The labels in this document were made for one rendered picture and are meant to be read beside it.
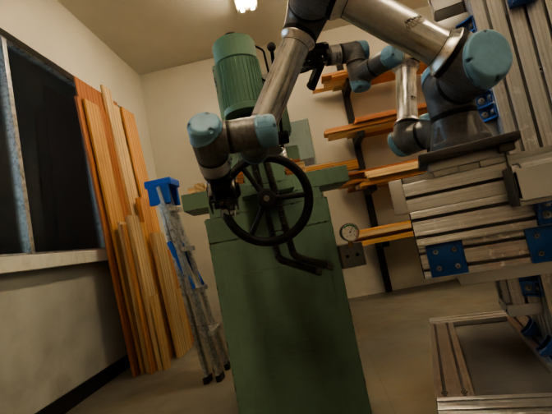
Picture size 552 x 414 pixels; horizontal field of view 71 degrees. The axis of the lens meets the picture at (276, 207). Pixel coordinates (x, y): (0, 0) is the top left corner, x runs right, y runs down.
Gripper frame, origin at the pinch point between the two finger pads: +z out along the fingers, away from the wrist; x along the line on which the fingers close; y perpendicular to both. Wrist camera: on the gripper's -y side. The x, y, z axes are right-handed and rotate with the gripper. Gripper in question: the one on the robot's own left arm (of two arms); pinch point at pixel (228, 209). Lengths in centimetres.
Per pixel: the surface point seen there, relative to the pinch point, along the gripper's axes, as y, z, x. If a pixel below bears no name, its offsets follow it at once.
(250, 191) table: -12.3, 9.2, 6.6
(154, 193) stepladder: -78, 79, -49
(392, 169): -132, 162, 124
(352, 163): -32, 27, 48
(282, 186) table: -12.6, 9.3, 17.3
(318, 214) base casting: -8.1, 23.2, 28.8
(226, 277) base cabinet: 6.0, 30.7, -6.6
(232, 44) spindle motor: -73, -6, 9
